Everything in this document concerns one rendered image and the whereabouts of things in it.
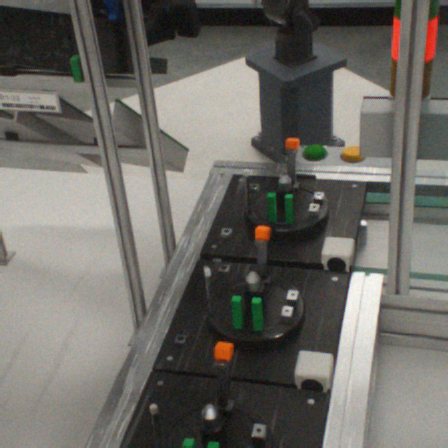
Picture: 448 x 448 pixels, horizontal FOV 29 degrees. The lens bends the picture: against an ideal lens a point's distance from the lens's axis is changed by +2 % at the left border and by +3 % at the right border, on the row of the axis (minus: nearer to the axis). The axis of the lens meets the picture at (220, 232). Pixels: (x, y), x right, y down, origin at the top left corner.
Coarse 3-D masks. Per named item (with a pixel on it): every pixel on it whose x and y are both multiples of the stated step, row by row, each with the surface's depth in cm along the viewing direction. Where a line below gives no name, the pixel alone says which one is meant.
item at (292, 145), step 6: (288, 144) 143; (294, 144) 143; (288, 150) 142; (294, 150) 142; (288, 156) 144; (294, 156) 144; (288, 162) 144; (294, 162) 144; (288, 168) 144; (294, 168) 144; (288, 174) 145; (294, 174) 144; (294, 180) 145
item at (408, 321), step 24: (384, 216) 149; (384, 240) 144; (360, 264) 140; (384, 264) 139; (384, 288) 128; (384, 312) 129; (408, 312) 128; (432, 312) 127; (384, 336) 132; (408, 336) 131; (432, 336) 130
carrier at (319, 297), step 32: (192, 288) 130; (224, 288) 126; (256, 288) 119; (288, 288) 125; (320, 288) 127; (192, 320) 124; (224, 320) 120; (256, 320) 117; (288, 320) 118; (320, 320) 122; (160, 352) 119; (192, 352) 119; (256, 352) 118; (288, 352) 117; (320, 352) 117; (288, 384) 113; (320, 384) 111
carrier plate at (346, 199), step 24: (240, 192) 150; (336, 192) 148; (360, 192) 147; (216, 216) 145; (240, 216) 144; (336, 216) 142; (360, 216) 142; (216, 240) 139; (240, 240) 139; (288, 240) 137; (312, 240) 137; (288, 264) 134; (312, 264) 133
